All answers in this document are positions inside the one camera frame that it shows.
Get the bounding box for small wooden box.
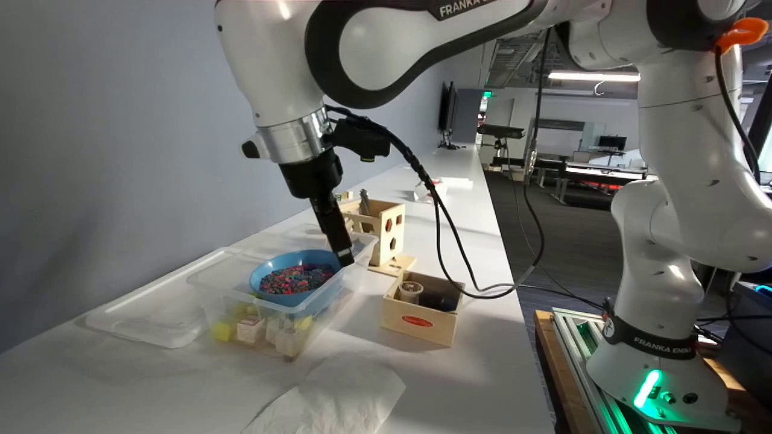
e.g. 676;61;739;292
380;269;469;351

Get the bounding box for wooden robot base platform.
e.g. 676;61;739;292
534;306;754;434

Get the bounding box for small white object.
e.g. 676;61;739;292
409;178;442;205

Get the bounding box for wooden shape sorter cube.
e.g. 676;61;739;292
335;191;411;279

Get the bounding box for dark background monitor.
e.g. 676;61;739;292
438;77;485;152

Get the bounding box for yellow toy block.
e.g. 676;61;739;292
210;318;237;347

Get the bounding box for background lab table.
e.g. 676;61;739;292
481;119;660;216

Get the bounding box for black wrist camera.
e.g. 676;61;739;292
322;103;397;164

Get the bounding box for white cube toy block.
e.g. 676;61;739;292
233;317;268;351

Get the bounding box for large pale toy block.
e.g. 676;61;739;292
264;313;315;361

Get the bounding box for clear plastic container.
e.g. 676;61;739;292
207;231;380;361

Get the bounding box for white plastic container lid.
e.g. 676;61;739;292
78;247;240;353

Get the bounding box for blue bowl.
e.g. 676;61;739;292
247;247;350;317

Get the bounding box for ceiling light strip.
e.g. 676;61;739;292
545;67;647;88

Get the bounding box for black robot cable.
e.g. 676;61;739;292
374;134;551;304

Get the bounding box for white cloth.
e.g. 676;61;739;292
240;357;409;434

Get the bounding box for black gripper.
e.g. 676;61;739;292
278;150;360;270

